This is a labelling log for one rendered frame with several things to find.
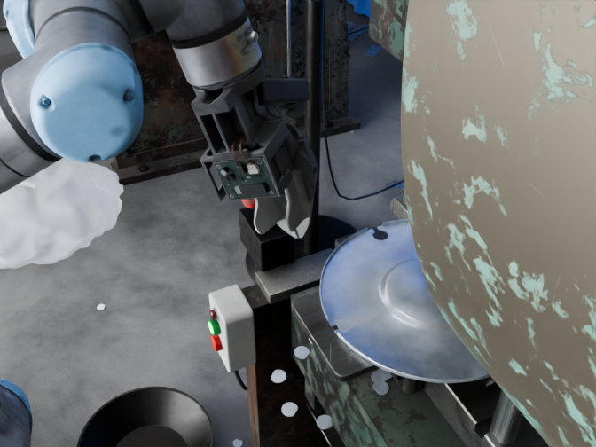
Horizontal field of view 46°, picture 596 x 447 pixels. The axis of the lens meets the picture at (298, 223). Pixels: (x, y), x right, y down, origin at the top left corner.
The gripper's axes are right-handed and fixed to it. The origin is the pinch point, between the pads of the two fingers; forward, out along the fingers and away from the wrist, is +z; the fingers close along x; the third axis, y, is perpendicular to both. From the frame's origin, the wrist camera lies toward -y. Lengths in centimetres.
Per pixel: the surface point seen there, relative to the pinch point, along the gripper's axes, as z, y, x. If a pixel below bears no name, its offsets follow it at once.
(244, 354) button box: 33.9, -10.8, -24.9
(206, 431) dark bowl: 74, -23, -56
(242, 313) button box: 25.3, -11.4, -22.0
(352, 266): 15.9, -10.8, -0.7
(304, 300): 14.7, -3.0, -5.0
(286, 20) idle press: 28, -150, -63
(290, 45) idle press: 37, -151, -65
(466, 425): 31.3, 2.6, 13.8
